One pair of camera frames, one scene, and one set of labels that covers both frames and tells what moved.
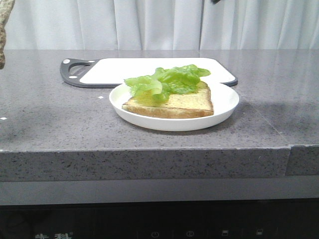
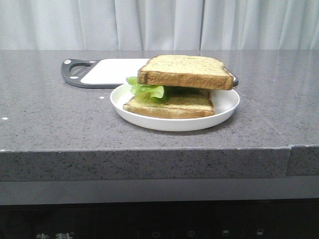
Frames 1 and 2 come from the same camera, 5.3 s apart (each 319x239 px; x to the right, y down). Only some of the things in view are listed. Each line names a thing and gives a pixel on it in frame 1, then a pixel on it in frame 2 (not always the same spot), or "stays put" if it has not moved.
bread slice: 6,8 -> 185,70
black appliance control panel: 279,219 stays put
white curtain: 158,25 stays put
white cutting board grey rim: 109,72 stays put
